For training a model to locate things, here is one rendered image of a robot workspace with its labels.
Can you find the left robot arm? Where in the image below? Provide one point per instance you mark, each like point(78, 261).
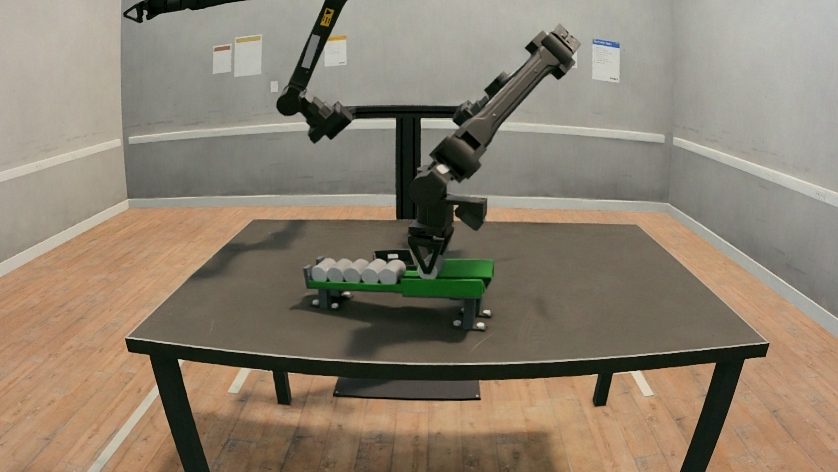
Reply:
point(458, 155)

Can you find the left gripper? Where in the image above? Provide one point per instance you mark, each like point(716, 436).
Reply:
point(420, 236)

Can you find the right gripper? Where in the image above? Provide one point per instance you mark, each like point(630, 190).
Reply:
point(145, 5)

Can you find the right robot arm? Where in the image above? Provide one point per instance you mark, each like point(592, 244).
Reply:
point(318, 113)

